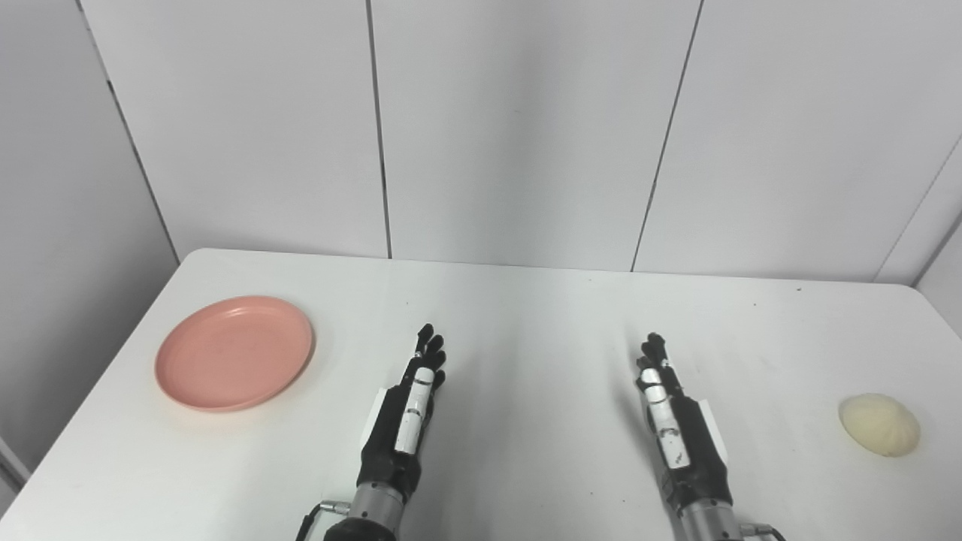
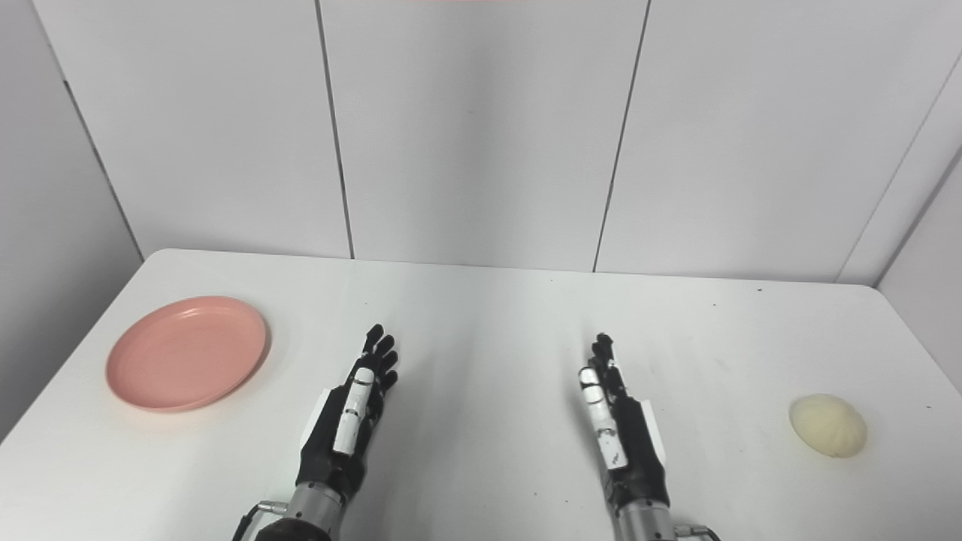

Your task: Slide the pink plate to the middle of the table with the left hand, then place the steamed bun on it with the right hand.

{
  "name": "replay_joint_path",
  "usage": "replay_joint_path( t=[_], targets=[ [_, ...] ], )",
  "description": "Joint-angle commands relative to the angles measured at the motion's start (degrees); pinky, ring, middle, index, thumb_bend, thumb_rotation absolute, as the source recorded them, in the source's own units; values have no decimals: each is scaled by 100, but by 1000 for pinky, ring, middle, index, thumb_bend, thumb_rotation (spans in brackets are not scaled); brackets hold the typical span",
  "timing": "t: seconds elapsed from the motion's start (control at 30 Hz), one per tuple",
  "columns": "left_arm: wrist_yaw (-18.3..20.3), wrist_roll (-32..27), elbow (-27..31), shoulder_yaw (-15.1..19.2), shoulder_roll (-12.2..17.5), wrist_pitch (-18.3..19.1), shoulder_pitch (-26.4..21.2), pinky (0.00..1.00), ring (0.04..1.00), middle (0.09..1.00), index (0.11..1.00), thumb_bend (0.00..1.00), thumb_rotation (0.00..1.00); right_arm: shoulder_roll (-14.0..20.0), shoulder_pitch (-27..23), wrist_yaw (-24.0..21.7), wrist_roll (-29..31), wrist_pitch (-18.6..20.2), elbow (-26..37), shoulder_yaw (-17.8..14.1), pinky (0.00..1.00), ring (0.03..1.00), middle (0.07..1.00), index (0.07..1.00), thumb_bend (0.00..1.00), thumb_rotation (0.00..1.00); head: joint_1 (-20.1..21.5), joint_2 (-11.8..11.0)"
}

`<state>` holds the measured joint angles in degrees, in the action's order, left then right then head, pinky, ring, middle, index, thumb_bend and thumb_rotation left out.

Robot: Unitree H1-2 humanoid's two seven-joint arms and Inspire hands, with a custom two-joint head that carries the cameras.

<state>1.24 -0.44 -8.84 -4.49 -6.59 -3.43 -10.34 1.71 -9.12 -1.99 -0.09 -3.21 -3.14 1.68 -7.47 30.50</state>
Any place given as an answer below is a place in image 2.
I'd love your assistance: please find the pink round plate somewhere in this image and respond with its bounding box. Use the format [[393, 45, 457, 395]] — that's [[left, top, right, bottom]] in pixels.
[[105, 295, 268, 413]]

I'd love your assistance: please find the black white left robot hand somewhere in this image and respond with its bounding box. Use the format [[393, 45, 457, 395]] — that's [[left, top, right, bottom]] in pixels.
[[295, 323, 401, 506]]

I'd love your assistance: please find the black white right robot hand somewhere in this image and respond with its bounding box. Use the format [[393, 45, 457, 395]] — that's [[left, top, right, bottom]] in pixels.
[[577, 333, 671, 512]]

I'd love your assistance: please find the pale yellow steamed bun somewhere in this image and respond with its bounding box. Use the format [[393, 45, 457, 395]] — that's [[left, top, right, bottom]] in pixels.
[[788, 393, 868, 458]]

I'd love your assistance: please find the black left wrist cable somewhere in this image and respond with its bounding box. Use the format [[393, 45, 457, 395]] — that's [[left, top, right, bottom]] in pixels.
[[231, 501, 289, 541]]

